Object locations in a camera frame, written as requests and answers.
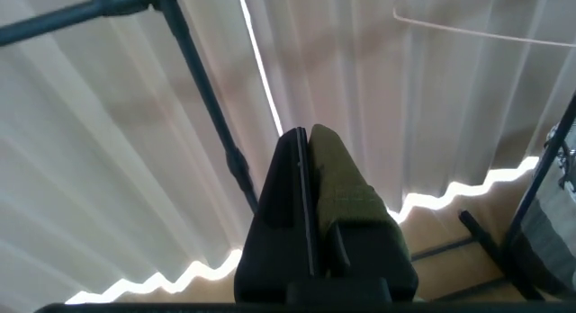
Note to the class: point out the black clothes rack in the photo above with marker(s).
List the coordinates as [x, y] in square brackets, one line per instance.
[198, 70]

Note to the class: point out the green printed t-shirt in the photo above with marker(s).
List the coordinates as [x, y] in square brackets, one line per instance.
[342, 178]

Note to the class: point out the pink clothes hanger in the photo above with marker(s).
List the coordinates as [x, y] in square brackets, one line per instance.
[495, 35]

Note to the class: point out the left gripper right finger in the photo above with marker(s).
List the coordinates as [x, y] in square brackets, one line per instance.
[373, 259]

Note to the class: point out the white laundry basket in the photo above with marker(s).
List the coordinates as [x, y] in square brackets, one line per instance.
[553, 227]

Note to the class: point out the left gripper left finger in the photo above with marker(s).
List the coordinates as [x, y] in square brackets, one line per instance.
[279, 241]

